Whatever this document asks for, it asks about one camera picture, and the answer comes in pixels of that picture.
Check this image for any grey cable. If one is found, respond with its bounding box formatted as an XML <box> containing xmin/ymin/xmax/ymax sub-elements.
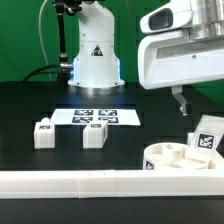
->
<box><xmin>37</xmin><ymin>0</ymin><xmax>53</xmax><ymax>82</ymax></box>

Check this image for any white marker sheet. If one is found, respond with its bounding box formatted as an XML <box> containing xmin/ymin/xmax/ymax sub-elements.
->
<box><xmin>51</xmin><ymin>108</ymin><xmax>140</xmax><ymax>126</ymax></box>

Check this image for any black cable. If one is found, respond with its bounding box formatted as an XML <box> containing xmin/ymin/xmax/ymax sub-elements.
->
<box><xmin>22</xmin><ymin>64</ymin><xmax>74</xmax><ymax>82</ymax></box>

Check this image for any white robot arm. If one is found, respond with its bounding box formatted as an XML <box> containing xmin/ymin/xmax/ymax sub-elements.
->
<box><xmin>52</xmin><ymin>0</ymin><xmax>224</xmax><ymax>115</ymax></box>

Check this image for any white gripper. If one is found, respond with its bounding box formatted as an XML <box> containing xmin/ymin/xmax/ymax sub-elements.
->
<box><xmin>138</xmin><ymin>7</ymin><xmax>224</xmax><ymax>116</ymax></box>

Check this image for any white L-shaped fence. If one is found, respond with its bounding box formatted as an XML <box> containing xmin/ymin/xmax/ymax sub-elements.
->
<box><xmin>0</xmin><ymin>132</ymin><xmax>224</xmax><ymax>200</ymax></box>

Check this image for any white round stool seat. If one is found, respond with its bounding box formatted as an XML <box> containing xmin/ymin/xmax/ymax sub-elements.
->
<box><xmin>143</xmin><ymin>142</ymin><xmax>217</xmax><ymax>170</ymax></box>

